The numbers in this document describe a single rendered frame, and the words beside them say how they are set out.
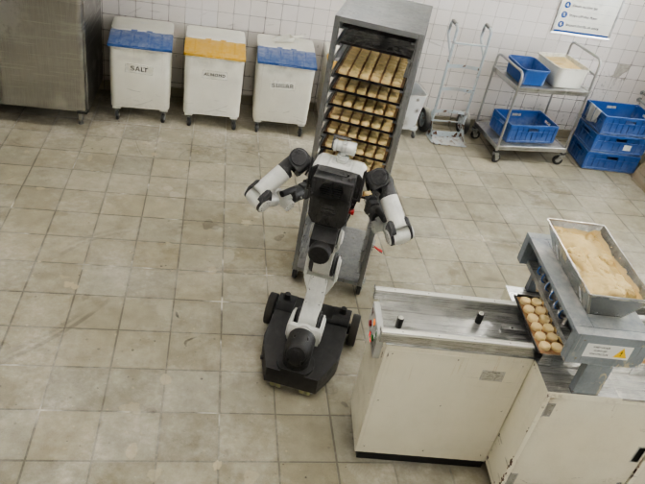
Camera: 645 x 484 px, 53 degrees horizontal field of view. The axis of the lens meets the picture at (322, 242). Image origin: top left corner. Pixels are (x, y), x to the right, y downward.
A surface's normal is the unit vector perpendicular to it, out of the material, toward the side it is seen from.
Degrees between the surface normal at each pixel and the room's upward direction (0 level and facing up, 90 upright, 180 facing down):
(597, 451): 90
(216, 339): 0
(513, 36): 90
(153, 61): 91
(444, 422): 90
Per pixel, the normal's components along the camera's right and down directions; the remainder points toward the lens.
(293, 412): 0.16, -0.81
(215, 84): 0.13, 0.61
